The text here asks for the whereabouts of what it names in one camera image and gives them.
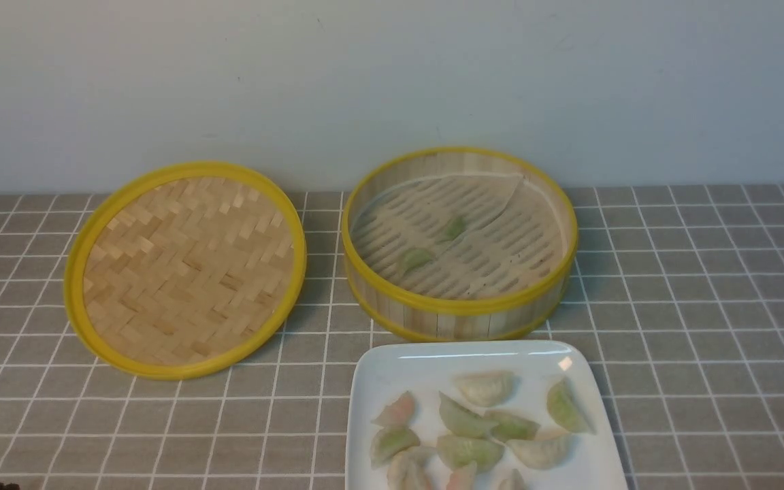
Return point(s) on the green dumpling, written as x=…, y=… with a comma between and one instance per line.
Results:
x=458, y=451
x=562, y=407
x=390, y=441
x=453, y=229
x=414, y=258
x=509, y=426
x=463, y=422

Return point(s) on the white square plate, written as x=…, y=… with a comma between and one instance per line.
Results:
x=384, y=373

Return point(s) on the pink dumpling left of plate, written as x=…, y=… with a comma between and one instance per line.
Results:
x=398, y=413

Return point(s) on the white dumpling top of plate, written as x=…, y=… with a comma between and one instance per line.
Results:
x=486, y=389

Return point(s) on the yellow rimmed bamboo steamer basket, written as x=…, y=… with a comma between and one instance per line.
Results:
x=500, y=279

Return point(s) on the yellow rimmed bamboo steamer lid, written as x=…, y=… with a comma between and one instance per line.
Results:
x=186, y=270

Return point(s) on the white dumpling bottom left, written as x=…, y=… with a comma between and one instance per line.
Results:
x=407, y=469

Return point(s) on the pink dumpling bottom centre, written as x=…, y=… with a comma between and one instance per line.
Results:
x=463, y=478

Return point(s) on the white dumpling lower right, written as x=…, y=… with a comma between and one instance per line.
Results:
x=545, y=452

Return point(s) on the white dumpling bottom right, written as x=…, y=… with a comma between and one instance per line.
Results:
x=512, y=481

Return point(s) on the grey checked tablecloth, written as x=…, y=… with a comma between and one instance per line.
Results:
x=676, y=301

